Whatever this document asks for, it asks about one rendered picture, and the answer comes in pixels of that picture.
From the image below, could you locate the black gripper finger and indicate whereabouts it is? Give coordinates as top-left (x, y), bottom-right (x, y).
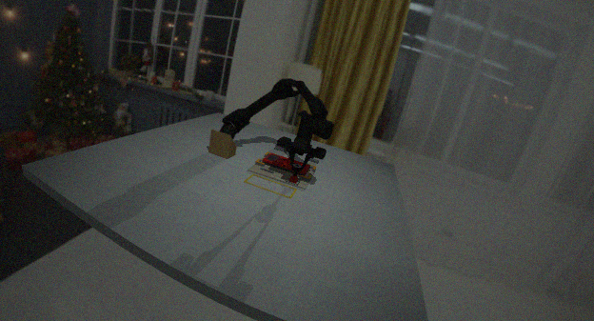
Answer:
top-left (286, 149), bottom-right (295, 166)
top-left (302, 155), bottom-right (314, 169)

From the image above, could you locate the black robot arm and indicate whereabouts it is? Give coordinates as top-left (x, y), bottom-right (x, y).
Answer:
top-left (220, 78), bottom-right (335, 155)

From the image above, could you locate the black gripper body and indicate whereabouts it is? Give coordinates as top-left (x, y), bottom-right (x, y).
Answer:
top-left (277, 130), bottom-right (327, 159)

